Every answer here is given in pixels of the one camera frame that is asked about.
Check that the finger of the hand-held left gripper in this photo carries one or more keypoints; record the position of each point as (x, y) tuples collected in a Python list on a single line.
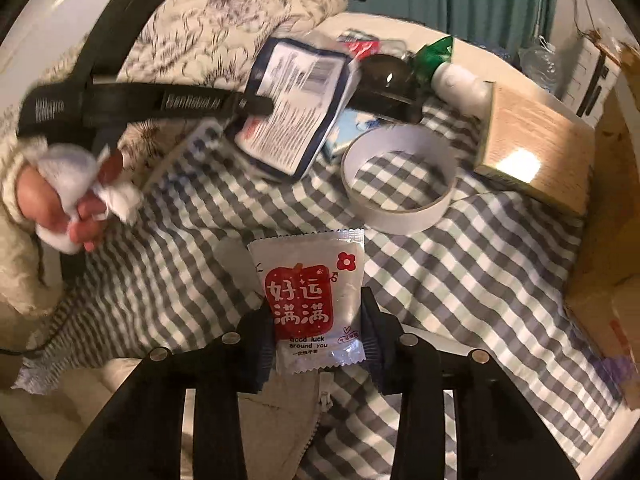
[(250, 104)]

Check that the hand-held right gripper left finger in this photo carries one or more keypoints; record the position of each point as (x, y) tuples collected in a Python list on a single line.
[(262, 355)]

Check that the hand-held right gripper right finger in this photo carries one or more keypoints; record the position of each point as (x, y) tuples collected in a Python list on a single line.
[(371, 340)]

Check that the blue-edged white packet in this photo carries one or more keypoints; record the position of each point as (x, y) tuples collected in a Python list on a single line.
[(295, 105)]

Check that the white sachet with red label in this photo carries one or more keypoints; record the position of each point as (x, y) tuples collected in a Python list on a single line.
[(305, 280)]

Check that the cardboard box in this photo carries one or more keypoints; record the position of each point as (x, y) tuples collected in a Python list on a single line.
[(610, 260)]

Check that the person's left forearm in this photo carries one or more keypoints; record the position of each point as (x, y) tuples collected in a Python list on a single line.
[(15, 260)]

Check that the person's left hand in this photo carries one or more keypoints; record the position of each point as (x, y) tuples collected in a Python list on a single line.
[(45, 205)]

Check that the beige zip jacket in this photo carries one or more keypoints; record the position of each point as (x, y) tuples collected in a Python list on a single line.
[(280, 425)]

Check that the white crumpled tissue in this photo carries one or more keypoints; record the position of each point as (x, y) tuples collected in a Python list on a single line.
[(65, 167)]

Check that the floral print quilt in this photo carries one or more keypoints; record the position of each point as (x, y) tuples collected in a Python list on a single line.
[(210, 25)]

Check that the light blue packet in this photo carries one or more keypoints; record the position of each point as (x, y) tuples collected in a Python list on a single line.
[(345, 135)]

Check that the white tape roll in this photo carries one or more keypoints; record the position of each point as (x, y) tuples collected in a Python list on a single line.
[(400, 220)]

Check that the red packet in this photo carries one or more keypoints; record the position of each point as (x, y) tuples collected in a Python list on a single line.
[(362, 47)]

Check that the grey checked cloth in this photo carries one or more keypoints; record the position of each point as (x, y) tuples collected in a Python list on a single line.
[(500, 285)]

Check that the green snack packet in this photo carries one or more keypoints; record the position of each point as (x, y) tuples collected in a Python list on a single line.
[(435, 52)]

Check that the white handheld fan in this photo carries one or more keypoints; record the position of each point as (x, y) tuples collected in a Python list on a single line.
[(460, 87)]

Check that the wooden block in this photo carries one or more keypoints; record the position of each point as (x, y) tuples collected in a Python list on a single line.
[(530, 130)]

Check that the large water jug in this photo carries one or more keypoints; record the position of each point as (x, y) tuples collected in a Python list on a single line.
[(540, 65)]

